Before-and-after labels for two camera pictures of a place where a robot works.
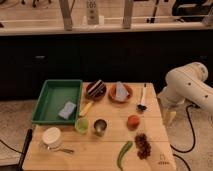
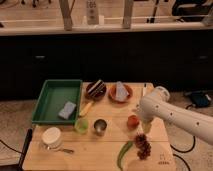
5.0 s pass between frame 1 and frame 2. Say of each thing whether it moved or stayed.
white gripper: moved
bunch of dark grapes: stayed
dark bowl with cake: stayed
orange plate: stayed
